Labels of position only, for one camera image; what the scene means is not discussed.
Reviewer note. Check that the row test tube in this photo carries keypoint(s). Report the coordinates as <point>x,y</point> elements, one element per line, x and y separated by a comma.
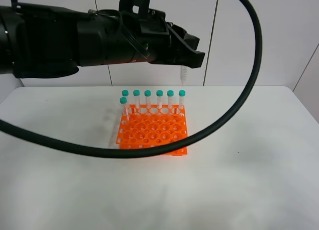
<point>170,94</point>
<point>159,95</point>
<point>148,94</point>
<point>125,93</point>
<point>136,94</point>
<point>182,95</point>

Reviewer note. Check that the front-left teal-capped test tube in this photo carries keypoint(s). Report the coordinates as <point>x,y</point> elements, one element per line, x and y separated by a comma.
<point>125,108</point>

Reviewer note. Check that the orange test tube rack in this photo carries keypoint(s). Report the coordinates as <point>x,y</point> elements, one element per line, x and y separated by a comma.
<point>144,128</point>

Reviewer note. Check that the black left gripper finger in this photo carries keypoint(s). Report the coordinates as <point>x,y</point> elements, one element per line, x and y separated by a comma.
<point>184,55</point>
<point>189,39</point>

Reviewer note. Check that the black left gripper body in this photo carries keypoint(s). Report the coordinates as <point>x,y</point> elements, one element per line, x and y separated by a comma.
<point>147,39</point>

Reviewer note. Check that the teal-capped test tube from table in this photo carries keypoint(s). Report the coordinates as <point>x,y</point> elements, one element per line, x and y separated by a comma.
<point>183,75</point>

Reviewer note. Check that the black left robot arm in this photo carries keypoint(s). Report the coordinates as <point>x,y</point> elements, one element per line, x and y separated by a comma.
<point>38,41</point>

